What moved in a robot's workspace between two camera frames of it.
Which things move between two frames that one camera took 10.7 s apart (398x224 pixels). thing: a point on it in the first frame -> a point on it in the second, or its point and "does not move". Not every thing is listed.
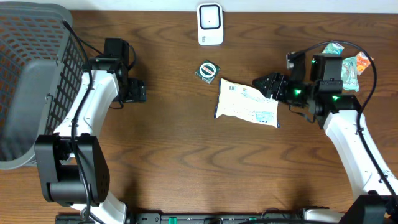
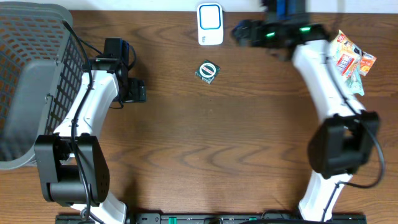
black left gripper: x=137 y=90 does not move
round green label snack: x=207 y=71 does not move
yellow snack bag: x=236 y=100 -> x=346 y=55
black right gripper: x=278 y=92 -> x=255 y=37
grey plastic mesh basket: x=42 y=65 does not move
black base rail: x=219 y=218 does not move
